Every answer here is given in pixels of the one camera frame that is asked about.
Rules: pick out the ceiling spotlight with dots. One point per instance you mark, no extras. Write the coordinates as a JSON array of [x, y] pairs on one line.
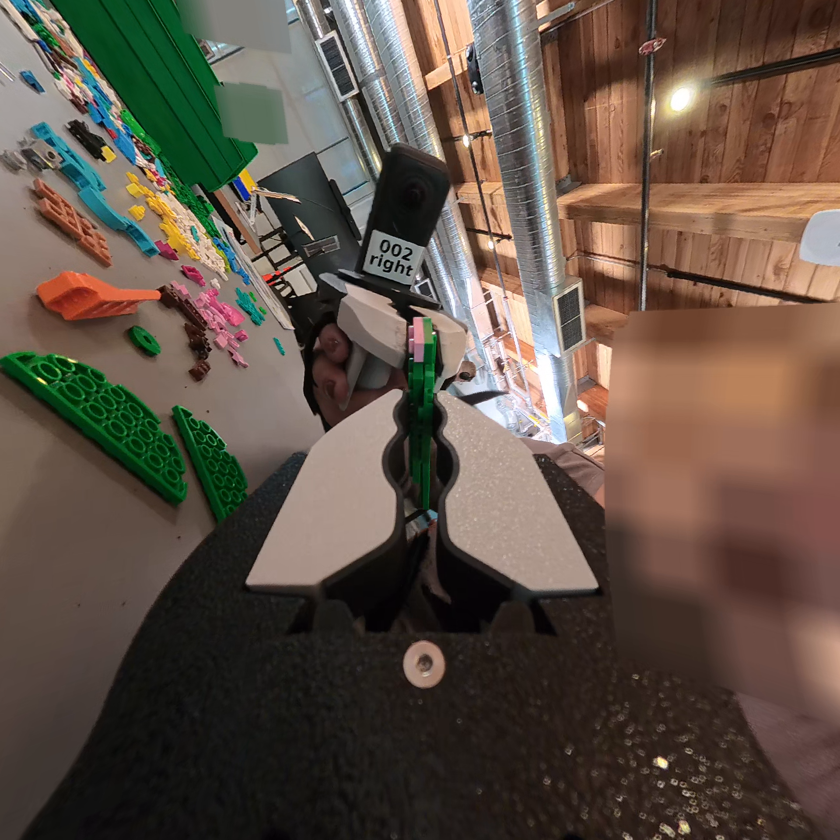
[[680, 98]]

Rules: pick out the grey lego piece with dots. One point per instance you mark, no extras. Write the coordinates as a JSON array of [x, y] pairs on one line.
[[36, 157]]

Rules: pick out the small white vent grille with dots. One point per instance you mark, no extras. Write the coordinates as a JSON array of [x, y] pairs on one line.
[[336, 65]]

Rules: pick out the large silver air duct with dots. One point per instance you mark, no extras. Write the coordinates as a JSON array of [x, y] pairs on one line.
[[518, 164]]

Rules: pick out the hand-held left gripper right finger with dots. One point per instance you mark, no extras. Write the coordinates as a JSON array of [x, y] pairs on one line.
[[512, 505]]

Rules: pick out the salmon lego plate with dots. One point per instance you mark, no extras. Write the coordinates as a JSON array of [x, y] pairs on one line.
[[49, 193], [79, 236]]

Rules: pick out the white ceiling sensor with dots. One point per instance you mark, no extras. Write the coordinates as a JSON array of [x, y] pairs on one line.
[[823, 236]]

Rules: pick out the cluster of pink lego pieces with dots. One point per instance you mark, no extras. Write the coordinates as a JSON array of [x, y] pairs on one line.
[[216, 315]]

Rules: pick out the pile of assorted lego pieces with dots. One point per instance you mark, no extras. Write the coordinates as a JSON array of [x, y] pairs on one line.
[[180, 220]]

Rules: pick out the person's right hand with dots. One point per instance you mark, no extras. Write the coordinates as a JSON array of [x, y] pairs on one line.
[[330, 387]]

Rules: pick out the green half-round lego plate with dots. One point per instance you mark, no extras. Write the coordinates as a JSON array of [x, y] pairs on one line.
[[111, 420], [213, 466]]

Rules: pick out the white duct vent grille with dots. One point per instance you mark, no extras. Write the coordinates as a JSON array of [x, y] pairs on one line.
[[568, 315]]

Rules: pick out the black display panel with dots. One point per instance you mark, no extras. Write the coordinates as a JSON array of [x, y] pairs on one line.
[[302, 197]]

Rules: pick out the black and yellow lego piece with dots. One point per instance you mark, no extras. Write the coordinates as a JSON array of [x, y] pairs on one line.
[[88, 138]]

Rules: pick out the green round lego piece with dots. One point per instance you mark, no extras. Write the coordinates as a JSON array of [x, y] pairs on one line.
[[136, 338]]

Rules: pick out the cluster of brown lego pieces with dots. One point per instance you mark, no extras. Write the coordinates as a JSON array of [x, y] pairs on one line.
[[193, 331]]

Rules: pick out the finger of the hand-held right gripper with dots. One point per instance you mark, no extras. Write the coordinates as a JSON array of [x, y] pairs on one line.
[[451, 348], [367, 321]]

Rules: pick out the small blue lego piece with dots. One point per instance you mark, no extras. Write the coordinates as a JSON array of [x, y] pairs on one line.
[[31, 81]]

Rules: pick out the narrow silver air duct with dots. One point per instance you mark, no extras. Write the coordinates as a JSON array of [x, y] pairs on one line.
[[394, 65]]

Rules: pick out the stack of green plastic bins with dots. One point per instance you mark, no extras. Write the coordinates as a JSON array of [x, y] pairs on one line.
[[151, 79]]

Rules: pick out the orange lego brick separator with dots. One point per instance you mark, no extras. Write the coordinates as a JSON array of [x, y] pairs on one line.
[[79, 295]]

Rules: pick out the green lego plate assembly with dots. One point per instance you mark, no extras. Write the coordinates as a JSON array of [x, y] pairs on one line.
[[420, 407]]

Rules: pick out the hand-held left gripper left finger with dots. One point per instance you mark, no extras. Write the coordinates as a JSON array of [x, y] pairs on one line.
[[328, 499]]

